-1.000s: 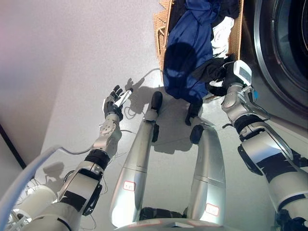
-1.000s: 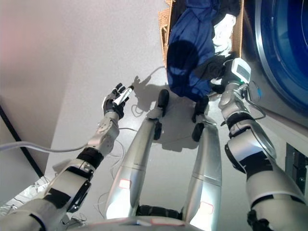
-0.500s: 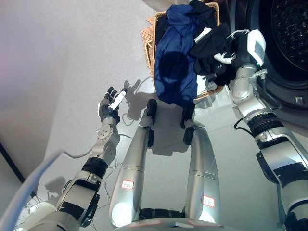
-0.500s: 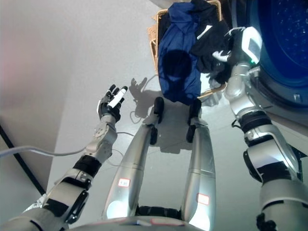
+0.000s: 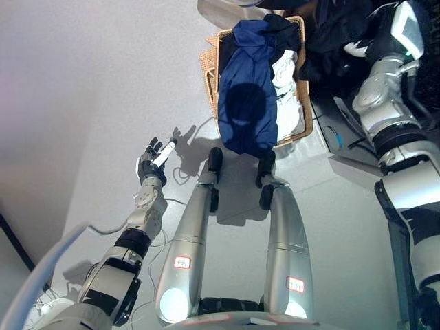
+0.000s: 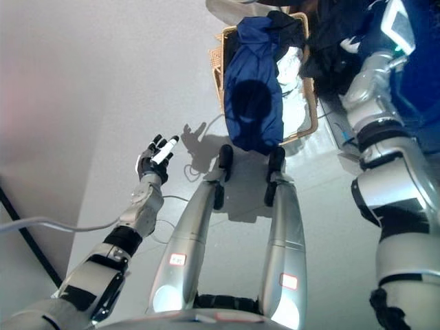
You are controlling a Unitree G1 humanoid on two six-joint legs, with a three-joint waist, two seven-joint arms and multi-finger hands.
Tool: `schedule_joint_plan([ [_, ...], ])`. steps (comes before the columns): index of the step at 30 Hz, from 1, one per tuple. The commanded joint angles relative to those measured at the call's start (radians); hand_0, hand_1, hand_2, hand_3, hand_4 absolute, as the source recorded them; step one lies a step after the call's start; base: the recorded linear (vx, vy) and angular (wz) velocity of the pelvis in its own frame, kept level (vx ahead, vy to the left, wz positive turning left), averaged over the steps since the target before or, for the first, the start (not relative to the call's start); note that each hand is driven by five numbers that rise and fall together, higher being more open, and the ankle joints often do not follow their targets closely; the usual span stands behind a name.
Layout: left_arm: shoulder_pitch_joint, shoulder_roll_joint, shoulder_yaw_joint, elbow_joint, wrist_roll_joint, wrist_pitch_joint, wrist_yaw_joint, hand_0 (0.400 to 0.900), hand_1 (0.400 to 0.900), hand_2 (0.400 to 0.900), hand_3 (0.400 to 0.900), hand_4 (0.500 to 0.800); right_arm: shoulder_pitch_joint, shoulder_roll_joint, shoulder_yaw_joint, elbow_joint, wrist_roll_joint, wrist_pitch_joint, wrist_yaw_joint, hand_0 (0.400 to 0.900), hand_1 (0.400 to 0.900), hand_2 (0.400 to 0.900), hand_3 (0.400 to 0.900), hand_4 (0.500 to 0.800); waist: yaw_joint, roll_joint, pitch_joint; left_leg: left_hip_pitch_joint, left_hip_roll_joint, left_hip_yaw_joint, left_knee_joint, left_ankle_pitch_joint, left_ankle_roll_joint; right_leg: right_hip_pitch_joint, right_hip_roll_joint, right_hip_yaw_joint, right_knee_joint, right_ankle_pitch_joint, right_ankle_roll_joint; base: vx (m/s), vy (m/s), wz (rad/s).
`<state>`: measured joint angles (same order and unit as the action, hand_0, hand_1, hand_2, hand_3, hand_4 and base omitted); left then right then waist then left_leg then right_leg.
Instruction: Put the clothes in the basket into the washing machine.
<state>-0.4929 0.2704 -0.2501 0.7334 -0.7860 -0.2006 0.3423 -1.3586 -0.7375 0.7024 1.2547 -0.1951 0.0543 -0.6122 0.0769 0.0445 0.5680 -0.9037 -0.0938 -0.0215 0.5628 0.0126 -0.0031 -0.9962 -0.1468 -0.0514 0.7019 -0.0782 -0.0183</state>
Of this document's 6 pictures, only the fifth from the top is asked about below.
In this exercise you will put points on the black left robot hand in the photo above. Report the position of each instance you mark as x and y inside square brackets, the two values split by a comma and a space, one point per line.
[151, 165]

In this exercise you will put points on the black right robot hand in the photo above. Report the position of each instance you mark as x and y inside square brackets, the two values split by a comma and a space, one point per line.
[395, 34]

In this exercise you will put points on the black garment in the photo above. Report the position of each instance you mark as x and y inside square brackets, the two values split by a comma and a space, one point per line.
[330, 41]

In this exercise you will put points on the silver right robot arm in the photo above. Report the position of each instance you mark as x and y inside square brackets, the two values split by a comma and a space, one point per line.
[409, 192]

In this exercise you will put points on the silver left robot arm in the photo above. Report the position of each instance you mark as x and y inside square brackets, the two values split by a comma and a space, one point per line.
[113, 271]

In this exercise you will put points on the woven brown laundry basket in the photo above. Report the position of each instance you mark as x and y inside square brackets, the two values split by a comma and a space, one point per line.
[304, 103]

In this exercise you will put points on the black left robot foot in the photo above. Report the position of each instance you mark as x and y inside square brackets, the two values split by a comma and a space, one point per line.
[215, 159]

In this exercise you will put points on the black robot foot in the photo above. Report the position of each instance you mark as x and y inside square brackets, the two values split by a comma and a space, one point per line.
[267, 165]
[215, 159]

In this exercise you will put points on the silver left robot leg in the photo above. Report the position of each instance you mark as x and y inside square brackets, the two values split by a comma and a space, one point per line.
[185, 233]

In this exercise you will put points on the silver robot leg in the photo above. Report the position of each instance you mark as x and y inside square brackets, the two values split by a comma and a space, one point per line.
[288, 233]
[185, 233]

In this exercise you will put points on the red bordered leg label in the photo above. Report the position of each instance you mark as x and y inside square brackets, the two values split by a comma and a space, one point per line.
[182, 262]
[295, 284]

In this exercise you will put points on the blue garment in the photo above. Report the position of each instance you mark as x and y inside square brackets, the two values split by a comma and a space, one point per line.
[247, 103]

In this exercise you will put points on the black right robot foot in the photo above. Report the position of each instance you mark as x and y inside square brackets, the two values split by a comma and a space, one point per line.
[267, 165]

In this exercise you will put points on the white garment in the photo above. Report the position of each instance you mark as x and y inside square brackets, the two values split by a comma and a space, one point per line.
[287, 103]

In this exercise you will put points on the silver right robot leg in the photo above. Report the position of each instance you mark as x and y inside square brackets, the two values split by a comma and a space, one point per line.
[288, 233]

